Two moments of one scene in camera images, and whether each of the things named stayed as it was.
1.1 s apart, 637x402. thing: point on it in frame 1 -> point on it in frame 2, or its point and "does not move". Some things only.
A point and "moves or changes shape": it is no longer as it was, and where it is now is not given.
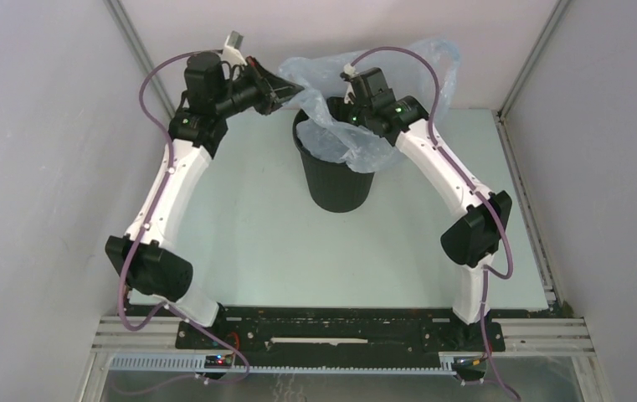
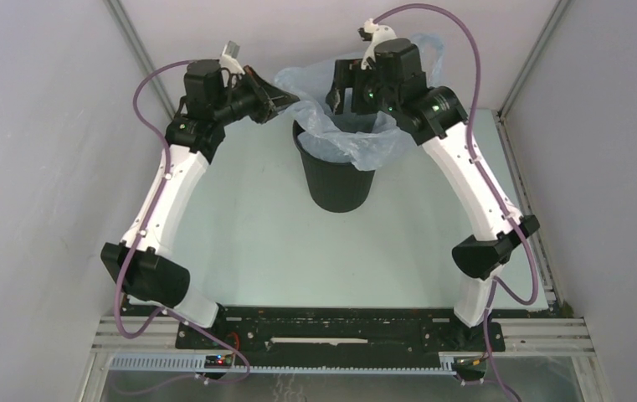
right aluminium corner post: [558, 9] does not move
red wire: [238, 340] does not move
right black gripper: [353, 102] -> [347, 74]
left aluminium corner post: [125, 19] does not move
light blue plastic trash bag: [424, 69] moves or changes shape
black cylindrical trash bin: [336, 188] does not move
